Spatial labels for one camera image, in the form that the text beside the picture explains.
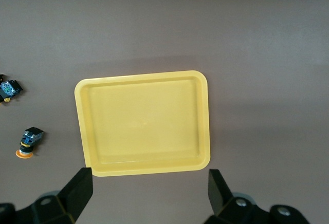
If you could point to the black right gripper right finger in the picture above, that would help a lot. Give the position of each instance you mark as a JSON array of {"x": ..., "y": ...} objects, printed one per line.
[{"x": 218, "y": 195}]

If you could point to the blue-black push button switch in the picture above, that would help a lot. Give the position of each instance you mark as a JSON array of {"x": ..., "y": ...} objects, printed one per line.
[{"x": 9, "y": 88}]

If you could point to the yellow push button blue label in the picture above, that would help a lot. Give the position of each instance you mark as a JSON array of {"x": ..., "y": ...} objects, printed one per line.
[{"x": 32, "y": 134}]

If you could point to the yellow plastic tray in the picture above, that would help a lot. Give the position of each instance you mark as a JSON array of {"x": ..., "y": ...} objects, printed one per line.
[{"x": 144, "y": 123}]

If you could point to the brown table cloth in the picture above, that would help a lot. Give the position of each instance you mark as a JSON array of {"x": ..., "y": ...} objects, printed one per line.
[{"x": 164, "y": 23}]

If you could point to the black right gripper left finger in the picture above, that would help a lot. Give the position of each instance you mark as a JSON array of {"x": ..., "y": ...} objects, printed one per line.
[{"x": 77, "y": 193}]

